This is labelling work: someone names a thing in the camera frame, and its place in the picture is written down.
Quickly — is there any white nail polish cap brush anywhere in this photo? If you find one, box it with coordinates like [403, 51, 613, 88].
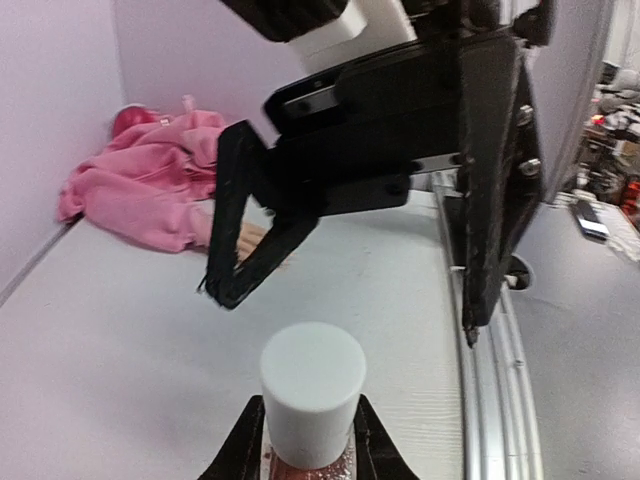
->
[259, 322, 367, 470]

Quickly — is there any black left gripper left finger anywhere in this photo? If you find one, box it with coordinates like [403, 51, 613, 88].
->
[198, 395, 265, 480]

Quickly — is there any pink nail polish bottle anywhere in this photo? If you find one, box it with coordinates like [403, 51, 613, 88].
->
[262, 429, 359, 480]

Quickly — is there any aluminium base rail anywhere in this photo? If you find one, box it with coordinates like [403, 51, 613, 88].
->
[432, 170, 544, 479]

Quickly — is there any pink zip hoodie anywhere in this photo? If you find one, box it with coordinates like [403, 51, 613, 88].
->
[57, 96, 227, 253]

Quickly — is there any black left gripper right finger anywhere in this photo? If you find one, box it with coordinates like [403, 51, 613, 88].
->
[354, 394, 419, 480]

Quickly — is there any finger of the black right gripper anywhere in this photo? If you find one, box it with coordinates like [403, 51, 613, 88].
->
[197, 119, 321, 311]

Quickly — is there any mannequin hand with long nails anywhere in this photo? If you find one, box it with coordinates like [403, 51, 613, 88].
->
[236, 222, 267, 266]

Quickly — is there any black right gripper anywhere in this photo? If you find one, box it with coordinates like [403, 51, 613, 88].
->
[262, 1, 555, 346]

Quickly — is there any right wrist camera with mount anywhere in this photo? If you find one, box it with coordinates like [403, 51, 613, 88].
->
[224, 0, 417, 74]

